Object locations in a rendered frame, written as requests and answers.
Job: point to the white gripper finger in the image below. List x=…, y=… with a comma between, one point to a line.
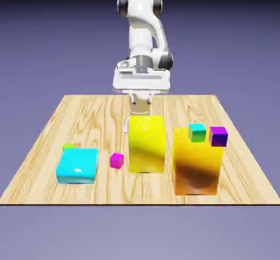
x=132, y=99
x=149, y=99

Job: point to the large orange box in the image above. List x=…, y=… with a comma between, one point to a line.
x=196, y=168

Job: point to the large yellow box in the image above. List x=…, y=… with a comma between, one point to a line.
x=146, y=144

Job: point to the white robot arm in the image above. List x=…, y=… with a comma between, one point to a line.
x=142, y=38

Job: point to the large cyan box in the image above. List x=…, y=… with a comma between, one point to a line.
x=77, y=165

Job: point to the small magenta cube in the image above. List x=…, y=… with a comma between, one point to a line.
x=116, y=161

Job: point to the small lime green cube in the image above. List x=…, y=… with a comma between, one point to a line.
x=68, y=146

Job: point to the small teal green cube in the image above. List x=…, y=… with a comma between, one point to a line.
x=197, y=133

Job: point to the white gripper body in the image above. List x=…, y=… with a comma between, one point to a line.
x=142, y=83

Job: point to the small purple cube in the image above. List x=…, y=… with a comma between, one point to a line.
x=218, y=137

